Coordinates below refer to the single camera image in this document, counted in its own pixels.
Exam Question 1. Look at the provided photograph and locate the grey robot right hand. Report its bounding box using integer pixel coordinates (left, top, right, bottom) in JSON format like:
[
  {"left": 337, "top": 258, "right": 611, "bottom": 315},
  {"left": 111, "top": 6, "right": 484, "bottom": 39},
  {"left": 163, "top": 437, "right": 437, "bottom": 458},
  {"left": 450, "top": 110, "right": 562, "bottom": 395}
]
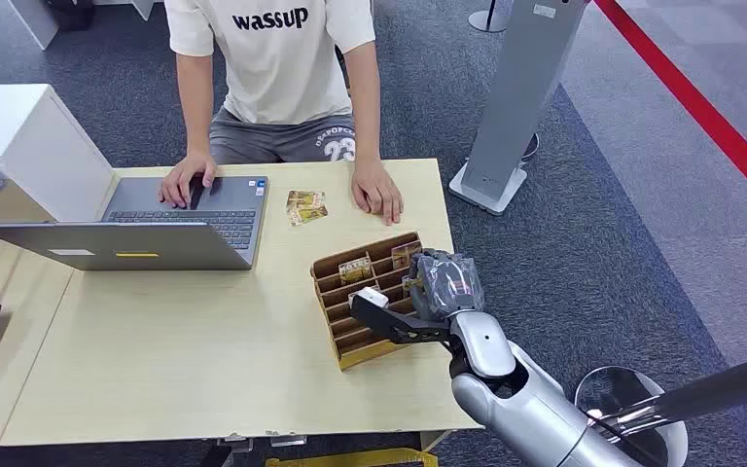
[{"left": 404, "top": 247, "right": 485, "bottom": 324}]

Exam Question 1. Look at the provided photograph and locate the person's left hand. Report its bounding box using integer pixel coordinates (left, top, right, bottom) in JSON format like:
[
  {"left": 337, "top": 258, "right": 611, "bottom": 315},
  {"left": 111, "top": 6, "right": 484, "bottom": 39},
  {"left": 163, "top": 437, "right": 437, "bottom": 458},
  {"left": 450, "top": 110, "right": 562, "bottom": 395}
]
[{"left": 350, "top": 160, "right": 405, "bottom": 227}]

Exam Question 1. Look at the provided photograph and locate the person's right hand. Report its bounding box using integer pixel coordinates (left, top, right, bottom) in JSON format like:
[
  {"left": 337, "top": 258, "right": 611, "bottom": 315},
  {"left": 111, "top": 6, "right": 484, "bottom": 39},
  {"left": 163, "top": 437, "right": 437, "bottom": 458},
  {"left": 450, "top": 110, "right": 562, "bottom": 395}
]
[{"left": 159, "top": 151, "right": 218, "bottom": 209}]

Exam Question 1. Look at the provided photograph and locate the brown slotted card holder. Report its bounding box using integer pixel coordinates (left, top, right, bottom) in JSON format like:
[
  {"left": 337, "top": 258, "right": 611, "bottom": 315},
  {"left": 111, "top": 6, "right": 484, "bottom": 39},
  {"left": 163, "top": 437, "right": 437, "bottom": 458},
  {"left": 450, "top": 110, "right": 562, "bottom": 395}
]
[{"left": 309, "top": 232, "right": 428, "bottom": 372}]

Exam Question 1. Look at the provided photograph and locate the person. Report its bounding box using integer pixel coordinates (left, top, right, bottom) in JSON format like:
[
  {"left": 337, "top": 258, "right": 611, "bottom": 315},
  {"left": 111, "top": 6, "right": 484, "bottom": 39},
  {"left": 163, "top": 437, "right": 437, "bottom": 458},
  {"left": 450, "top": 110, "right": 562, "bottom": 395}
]
[{"left": 159, "top": 0, "right": 405, "bottom": 227}]

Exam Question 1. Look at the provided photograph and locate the grey laptop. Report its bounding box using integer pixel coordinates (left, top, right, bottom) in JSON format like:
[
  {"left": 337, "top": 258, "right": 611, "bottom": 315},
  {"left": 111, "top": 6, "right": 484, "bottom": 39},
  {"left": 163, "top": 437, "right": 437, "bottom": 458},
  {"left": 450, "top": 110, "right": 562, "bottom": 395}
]
[{"left": 0, "top": 175, "right": 269, "bottom": 272}]

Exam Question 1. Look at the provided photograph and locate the white cabinet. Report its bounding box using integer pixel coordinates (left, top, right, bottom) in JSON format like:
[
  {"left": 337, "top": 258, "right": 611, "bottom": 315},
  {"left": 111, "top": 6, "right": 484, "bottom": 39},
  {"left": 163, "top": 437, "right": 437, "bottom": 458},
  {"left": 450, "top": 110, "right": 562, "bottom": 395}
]
[{"left": 0, "top": 84, "right": 116, "bottom": 225}]

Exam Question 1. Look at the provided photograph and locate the grey kiosk stand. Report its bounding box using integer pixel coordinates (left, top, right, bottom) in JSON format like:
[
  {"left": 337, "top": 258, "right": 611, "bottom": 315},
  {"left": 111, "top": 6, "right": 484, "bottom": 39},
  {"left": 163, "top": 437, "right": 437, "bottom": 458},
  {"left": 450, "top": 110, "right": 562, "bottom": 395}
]
[{"left": 448, "top": 0, "right": 590, "bottom": 217}]

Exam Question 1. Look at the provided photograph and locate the white furniture panel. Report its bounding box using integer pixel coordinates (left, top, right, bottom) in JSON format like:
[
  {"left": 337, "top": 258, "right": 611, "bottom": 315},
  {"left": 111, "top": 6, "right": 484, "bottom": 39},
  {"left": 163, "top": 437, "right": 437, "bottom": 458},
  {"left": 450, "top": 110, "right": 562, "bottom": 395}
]
[{"left": 7, "top": 0, "right": 60, "bottom": 51}]

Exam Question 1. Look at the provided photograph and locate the chrome stanchion with round base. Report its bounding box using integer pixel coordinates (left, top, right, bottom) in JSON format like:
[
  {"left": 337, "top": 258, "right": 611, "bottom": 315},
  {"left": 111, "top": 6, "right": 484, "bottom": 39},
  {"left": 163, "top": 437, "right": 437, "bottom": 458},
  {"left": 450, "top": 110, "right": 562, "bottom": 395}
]
[{"left": 574, "top": 347, "right": 747, "bottom": 467}]

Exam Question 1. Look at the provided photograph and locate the red barrier belt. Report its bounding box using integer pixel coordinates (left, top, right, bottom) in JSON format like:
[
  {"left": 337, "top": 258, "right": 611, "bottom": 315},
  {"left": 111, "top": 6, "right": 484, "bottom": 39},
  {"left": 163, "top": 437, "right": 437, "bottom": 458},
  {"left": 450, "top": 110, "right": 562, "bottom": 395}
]
[{"left": 592, "top": 0, "right": 747, "bottom": 222}]

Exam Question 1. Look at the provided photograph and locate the pale wrist camera, black bracket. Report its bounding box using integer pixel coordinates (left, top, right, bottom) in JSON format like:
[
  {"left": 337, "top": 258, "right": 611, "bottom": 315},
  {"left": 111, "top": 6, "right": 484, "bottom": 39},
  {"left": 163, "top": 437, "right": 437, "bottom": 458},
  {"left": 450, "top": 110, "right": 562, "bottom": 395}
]
[{"left": 349, "top": 286, "right": 453, "bottom": 346}]

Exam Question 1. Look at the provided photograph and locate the yellow frame under the table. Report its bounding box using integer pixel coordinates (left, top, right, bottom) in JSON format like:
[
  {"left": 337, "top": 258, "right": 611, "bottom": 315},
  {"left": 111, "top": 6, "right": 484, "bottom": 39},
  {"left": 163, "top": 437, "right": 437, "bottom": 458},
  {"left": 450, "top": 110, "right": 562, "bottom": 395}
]
[{"left": 265, "top": 449, "right": 440, "bottom": 467}]

